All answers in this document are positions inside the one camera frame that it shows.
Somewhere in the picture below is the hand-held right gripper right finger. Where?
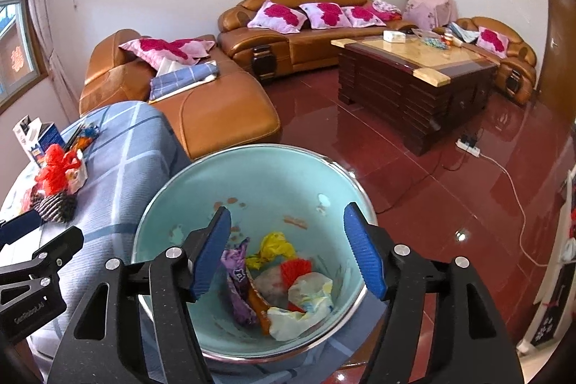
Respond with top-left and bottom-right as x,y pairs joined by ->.
343,203 -> 525,384

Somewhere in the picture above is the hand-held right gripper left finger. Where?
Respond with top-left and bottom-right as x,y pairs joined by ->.
53,206 -> 232,384

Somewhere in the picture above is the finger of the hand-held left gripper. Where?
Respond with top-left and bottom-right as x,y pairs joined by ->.
0,208 -> 43,250
0,226 -> 85,288

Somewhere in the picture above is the purple foil wrapper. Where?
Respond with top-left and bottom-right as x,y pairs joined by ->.
226,274 -> 258,326
220,238 -> 252,282

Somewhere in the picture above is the black white striped cloth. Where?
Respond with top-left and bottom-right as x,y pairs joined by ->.
28,191 -> 78,225

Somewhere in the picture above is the yellow plastic bag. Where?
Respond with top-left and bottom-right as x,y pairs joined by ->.
245,232 -> 298,272

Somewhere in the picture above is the white printed plastic bag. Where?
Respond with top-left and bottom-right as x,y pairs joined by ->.
288,271 -> 334,313

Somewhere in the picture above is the red plastic bag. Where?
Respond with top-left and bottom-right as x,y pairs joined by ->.
35,143 -> 84,196

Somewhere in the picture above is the clear plastic bag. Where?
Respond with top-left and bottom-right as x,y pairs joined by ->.
254,268 -> 325,342

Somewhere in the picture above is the orange gold snack wrapper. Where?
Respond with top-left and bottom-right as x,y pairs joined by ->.
247,285 -> 275,337

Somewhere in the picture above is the small white printed bag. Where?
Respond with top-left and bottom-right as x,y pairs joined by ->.
67,161 -> 89,189

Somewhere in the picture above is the teal waste bin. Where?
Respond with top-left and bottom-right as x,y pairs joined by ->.
132,145 -> 379,362

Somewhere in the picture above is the colourful candy wrapper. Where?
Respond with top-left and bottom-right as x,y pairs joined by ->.
74,122 -> 100,148

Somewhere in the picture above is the white milk carton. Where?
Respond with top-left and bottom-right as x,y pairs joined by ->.
13,115 -> 43,162

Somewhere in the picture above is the blue milk carton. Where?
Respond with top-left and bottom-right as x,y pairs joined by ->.
33,122 -> 64,160

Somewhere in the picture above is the clear striped packet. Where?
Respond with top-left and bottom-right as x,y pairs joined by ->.
60,121 -> 86,152

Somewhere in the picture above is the blue plaid tablecloth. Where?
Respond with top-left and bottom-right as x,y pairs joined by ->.
0,100 -> 217,384

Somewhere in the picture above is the white power strip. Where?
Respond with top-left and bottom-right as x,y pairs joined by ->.
455,134 -> 482,157

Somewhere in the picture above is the brown leather chaise sofa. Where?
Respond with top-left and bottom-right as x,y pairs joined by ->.
80,28 -> 282,162

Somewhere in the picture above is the dark wooden coffee table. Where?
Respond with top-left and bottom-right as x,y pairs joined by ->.
330,34 -> 498,157

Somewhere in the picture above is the folded blue plaid sheet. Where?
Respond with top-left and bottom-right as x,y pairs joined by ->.
148,62 -> 221,102

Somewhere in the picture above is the white folded cloth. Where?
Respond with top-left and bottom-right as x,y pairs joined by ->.
154,55 -> 181,78

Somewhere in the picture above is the white black panel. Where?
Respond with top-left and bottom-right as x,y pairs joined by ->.
517,168 -> 576,360

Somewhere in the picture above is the window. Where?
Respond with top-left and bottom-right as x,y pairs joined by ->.
0,0 -> 48,110

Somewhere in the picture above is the pink curtain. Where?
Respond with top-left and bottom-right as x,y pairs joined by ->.
24,0 -> 79,124

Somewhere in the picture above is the pink rose pillow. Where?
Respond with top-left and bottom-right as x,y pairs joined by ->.
474,26 -> 523,60
341,5 -> 388,28
118,37 -> 217,70
247,0 -> 308,34
299,1 -> 354,29

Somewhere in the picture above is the brown leather long sofa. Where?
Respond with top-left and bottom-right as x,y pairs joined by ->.
217,0 -> 419,85

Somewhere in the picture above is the bag of colourful candies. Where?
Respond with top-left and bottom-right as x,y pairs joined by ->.
418,34 -> 447,50

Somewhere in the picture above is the light blue cloth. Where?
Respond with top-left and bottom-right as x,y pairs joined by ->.
447,23 -> 478,45

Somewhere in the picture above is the pink floral folded blanket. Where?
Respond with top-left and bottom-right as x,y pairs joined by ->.
371,0 -> 402,22

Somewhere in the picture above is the brown leather armchair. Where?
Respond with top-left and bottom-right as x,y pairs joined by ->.
443,16 -> 538,106

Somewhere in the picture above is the pink floral cloth cover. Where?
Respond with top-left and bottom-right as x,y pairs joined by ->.
402,0 -> 459,31

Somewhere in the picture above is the brown wooden door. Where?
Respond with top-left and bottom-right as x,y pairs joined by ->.
537,0 -> 576,115

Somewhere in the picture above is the black cable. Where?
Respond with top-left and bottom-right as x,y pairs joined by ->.
375,141 -> 469,214

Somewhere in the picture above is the white cable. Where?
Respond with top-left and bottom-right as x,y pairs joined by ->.
477,150 -> 563,268

